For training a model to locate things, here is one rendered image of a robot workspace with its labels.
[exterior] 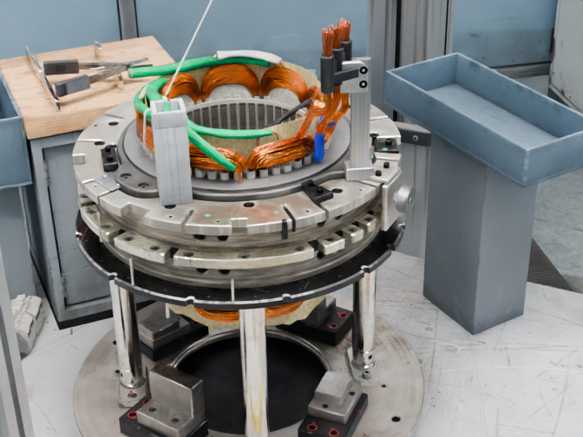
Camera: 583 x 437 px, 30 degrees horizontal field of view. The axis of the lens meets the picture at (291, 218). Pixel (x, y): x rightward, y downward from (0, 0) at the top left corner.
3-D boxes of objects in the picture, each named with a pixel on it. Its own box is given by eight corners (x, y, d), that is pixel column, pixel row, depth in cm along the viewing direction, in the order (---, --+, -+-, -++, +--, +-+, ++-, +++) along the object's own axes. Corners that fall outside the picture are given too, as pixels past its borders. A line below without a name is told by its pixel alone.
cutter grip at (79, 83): (58, 98, 120) (56, 84, 119) (55, 95, 121) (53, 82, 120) (90, 88, 122) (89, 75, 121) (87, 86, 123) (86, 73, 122)
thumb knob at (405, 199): (395, 216, 100) (396, 192, 99) (405, 204, 102) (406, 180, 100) (406, 218, 99) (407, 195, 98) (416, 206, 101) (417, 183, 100)
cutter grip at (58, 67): (44, 75, 125) (42, 62, 125) (44, 73, 126) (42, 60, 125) (79, 74, 126) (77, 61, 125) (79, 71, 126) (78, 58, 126)
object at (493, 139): (574, 342, 129) (605, 125, 115) (504, 372, 125) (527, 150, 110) (445, 248, 148) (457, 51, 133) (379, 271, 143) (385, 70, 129)
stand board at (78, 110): (27, 140, 120) (24, 120, 118) (-2, 78, 135) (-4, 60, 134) (200, 108, 126) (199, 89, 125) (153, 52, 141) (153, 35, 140)
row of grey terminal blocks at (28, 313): (27, 364, 127) (22, 335, 125) (-13, 362, 128) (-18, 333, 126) (49, 315, 136) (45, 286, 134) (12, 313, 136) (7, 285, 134)
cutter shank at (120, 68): (90, 84, 122) (89, 79, 121) (85, 82, 122) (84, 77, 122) (132, 68, 126) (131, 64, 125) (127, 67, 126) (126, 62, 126)
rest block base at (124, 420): (150, 406, 117) (149, 391, 116) (209, 433, 114) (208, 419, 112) (119, 433, 114) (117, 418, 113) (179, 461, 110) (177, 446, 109)
